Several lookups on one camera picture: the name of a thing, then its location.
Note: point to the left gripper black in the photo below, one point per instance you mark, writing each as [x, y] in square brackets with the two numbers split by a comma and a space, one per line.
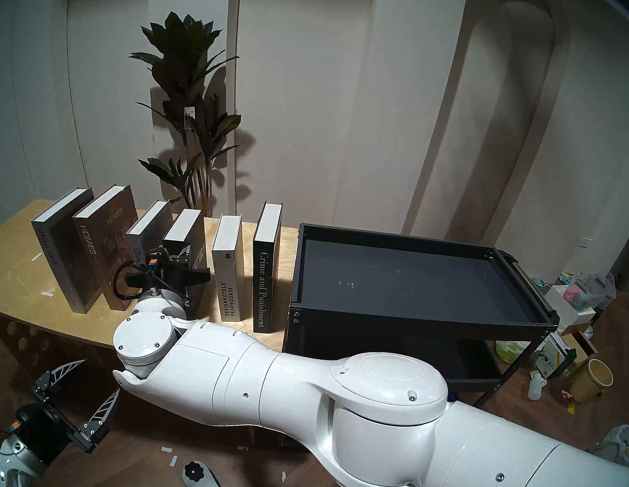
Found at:
[41, 429]

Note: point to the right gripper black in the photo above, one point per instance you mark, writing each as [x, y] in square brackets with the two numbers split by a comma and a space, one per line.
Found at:
[165, 283]

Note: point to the black Century book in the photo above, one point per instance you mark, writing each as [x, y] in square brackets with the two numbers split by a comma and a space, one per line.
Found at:
[188, 234]

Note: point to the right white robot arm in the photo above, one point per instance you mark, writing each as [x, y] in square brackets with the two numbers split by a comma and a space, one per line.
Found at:
[383, 418]

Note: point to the wooden display table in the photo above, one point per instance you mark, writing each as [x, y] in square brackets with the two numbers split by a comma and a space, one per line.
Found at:
[4, 260]

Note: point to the black metal shelf cart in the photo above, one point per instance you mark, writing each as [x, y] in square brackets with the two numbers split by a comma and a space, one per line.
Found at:
[413, 283]

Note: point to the grey Discontent book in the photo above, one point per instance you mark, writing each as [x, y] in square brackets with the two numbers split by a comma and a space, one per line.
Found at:
[148, 228]

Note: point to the white Designhotels Yearbook book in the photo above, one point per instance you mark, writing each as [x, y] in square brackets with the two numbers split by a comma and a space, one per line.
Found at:
[226, 268]

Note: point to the brown Homes book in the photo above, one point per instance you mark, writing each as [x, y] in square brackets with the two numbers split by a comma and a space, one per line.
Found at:
[105, 245]

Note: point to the black Crime and Punishment book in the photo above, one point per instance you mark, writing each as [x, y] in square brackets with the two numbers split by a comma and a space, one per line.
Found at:
[264, 273]

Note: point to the grey Special Issue book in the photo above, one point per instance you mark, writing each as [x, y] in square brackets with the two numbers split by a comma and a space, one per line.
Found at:
[65, 257]

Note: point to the tall green potted plant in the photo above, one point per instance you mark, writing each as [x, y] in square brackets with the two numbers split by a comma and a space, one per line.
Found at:
[183, 59]

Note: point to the green plastic bag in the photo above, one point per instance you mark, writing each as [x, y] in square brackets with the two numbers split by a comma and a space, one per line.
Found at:
[511, 352]

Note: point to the small white bottle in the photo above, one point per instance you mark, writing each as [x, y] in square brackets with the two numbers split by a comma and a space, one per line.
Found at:
[536, 387]

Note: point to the green and white carton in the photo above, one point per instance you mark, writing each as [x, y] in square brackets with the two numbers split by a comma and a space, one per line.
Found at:
[554, 355]

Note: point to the white cardboard box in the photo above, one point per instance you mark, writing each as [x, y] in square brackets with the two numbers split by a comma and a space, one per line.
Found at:
[569, 311]

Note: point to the brown cardboard box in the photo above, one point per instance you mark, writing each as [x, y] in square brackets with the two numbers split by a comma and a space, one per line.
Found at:
[579, 344]

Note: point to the yellow bucket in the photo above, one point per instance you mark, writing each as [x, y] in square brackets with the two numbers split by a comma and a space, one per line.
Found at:
[591, 380]

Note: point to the white bagged trash bin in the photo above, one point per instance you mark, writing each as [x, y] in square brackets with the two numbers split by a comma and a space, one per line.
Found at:
[624, 446]

